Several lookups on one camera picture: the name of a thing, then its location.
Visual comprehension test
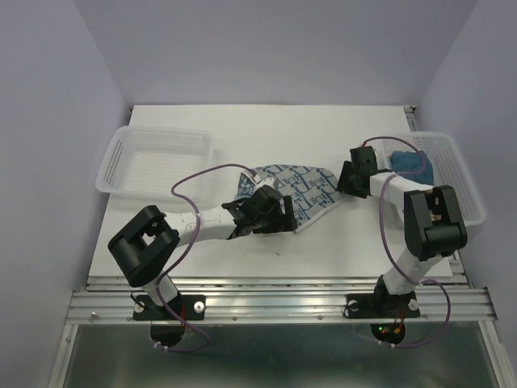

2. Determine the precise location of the white blue print towel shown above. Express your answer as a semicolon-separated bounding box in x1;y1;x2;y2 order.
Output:
254;164;341;233

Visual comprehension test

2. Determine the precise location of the dark blue towel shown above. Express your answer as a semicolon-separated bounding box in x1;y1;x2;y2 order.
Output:
389;150;435;186

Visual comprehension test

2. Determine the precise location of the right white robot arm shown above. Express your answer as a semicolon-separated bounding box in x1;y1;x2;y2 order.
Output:
338;145;468;319

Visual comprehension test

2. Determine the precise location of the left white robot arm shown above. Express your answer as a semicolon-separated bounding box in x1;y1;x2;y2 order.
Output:
107;185;297;320

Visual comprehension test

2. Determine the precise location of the right white plastic basket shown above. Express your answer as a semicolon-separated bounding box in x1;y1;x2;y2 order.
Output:
376;132;485;233

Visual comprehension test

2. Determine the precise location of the white plastic basket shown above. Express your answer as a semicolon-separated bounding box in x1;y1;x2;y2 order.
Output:
95;126;215;200
376;132;485;233

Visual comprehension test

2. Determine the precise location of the left white plastic basket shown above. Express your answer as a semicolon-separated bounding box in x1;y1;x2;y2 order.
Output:
95;126;215;200

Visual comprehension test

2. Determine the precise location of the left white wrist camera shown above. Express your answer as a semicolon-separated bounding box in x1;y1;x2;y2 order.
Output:
255;177;279;190

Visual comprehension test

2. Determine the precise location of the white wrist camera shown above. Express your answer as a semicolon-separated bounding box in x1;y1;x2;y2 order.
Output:
255;177;279;190
366;145;391;170

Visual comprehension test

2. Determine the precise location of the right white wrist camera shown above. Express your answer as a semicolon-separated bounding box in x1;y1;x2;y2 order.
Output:
366;145;391;170

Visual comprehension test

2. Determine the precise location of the aluminium mounting rail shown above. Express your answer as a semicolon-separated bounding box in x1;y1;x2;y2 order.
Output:
65;276;497;325

